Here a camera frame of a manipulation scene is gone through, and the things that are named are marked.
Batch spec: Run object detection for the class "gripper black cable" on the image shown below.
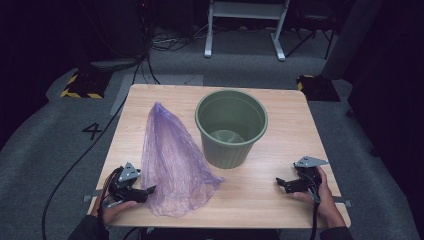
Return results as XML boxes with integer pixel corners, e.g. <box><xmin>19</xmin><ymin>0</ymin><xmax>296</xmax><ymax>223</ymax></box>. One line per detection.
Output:
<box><xmin>308</xmin><ymin>179</ymin><xmax>323</xmax><ymax>240</ymax></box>
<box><xmin>96</xmin><ymin>165</ymin><xmax>125</xmax><ymax>218</ymax></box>

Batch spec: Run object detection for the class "bundle of floor cables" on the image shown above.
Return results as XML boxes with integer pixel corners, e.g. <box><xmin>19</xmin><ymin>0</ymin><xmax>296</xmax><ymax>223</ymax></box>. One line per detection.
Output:
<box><xmin>149</xmin><ymin>24</ymin><xmax>208</xmax><ymax>53</ymax></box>

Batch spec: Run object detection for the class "person's left hand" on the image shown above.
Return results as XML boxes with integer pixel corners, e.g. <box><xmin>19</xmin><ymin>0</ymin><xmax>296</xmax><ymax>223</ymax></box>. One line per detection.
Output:
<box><xmin>90</xmin><ymin>191</ymin><xmax>139</xmax><ymax>228</ymax></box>

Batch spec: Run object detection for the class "long black floor cable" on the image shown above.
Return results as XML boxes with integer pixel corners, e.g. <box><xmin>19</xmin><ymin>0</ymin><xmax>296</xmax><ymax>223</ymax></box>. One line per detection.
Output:
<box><xmin>41</xmin><ymin>54</ymin><xmax>149</xmax><ymax>240</ymax></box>

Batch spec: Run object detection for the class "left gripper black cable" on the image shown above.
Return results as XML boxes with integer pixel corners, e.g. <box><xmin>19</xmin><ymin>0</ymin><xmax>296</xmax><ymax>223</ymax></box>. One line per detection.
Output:
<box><xmin>96</xmin><ymin>165</ymin><xmax>125</xmax><ymax>218</ymax></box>

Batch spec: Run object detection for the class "person's right hand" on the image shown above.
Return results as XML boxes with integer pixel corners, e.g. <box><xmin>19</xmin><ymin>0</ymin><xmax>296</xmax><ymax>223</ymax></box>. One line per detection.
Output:
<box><xmin>289</xmin><ymin>165</ymin><xmax>348</xmax><ymax>229</ymax></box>

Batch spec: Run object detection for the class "grey round stand base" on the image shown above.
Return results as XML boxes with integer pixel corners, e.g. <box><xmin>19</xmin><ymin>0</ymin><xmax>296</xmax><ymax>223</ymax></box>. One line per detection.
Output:
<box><xmin>89</xmin><ymin>58</ymin><xmax>141</xmax><ymax>73</ymax></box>

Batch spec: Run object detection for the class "black yellow striped base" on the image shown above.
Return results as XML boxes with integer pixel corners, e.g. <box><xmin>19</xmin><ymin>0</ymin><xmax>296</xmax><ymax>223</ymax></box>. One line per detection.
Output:
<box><xmin>59</xmin><ymin>69</ymin><xmax>113</xmax><ymax>100</ymax></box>
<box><xmin>296</xmin><ymin>74</ymin><xmax>342</xmax><ymax>103</ymax></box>

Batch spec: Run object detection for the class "grey pillar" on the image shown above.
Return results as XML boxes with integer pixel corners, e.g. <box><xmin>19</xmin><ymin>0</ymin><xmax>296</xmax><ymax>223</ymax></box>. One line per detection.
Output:
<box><xmin>320</xmin><ymin>0</ymin><xmax>384</xmax><ymax>81</ymax></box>

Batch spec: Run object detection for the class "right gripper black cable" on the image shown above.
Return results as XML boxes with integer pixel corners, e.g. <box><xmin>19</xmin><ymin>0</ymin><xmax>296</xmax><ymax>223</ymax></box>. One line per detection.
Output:
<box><xmin>308</xmin><ymin>179</ymin><xmax>323</xmax><ymax>240</ymax></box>

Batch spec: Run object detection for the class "white metal stand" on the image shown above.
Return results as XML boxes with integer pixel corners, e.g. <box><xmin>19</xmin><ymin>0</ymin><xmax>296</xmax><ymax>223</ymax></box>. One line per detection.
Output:
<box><xmin>203</xmin><ymin>0</ymin><xmax>291</xmax><ymax>63</ymax></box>

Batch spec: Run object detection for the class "black tripod stand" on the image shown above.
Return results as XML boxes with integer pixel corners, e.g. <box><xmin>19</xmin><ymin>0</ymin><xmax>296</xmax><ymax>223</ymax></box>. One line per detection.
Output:
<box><xmin>285</xmin><ymin>13</ymin><xmax>338</xmax><ymax>60</ymax></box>

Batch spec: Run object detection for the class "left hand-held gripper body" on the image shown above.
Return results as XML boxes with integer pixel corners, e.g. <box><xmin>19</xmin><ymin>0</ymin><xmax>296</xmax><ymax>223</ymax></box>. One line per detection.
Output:
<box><xmin>107</xmin><ymin>162</ymin><xmax>143</xmax><ymax>203</ymax></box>

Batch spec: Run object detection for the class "metal table bracket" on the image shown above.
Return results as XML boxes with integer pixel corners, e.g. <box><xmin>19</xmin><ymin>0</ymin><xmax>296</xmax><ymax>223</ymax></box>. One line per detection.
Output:
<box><xmin>82</xmin><ymin>189</ymin><xmax>103</xmax><ymax>203</ymax></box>
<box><xmin>333</xmin><ymin>195</ymin><xmax>352</xmax><ymax>208</ymax></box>

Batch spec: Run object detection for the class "green plastic bin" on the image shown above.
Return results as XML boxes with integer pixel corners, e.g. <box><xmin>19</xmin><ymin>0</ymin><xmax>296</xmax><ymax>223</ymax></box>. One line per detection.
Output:
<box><xmin>194</xmin><ymin>89</ymin><xmax>269</xmax><ymax>170</ymax></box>

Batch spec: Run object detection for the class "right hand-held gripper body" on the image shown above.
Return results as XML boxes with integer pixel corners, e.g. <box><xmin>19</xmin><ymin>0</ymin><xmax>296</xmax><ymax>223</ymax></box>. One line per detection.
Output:
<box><xmin>293</xmin><ymin>155</ymin><xmax>330</xmax><ymax>194</ymax></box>

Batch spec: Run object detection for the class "purple plastic bag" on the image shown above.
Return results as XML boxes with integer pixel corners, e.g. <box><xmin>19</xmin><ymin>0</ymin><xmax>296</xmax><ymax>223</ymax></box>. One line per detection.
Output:
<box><xmin>139</xmin><ymin>101</ymin><xmax>225</xmax><ymax>218</ymax></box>

